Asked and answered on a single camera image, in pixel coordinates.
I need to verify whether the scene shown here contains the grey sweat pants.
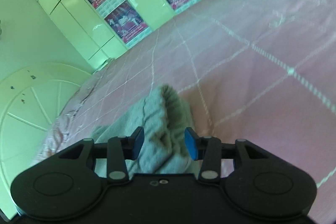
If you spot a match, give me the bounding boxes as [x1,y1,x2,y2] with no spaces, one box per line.
[91,85,200,176]

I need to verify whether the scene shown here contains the pink checked pillow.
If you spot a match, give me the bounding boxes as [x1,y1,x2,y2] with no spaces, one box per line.
[31,66,109,165]

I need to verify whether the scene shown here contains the cream wooden headboard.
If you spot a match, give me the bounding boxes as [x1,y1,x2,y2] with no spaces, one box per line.
[1,63,91,219]

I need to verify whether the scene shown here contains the pink checked bed sheet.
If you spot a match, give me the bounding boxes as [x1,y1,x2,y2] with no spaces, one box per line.
[34,0,336,224]

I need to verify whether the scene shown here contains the lower left red poster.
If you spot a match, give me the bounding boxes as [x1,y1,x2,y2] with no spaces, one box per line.
[105,1,152,48]

